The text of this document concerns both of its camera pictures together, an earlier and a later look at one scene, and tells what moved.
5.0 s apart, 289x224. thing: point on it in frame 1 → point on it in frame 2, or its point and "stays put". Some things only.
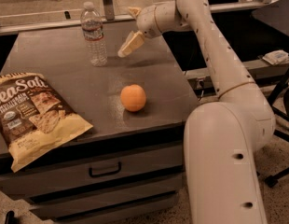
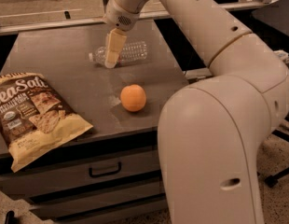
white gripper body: x=145 y=22 → x=118 y=17
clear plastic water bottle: x=92 y=29 → x=131 y=51
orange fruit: x=133 y=97 stays put
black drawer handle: x=105 y=173 stays put
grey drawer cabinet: x=130 y=167 stays put
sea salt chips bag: x=31 y=119 stays put
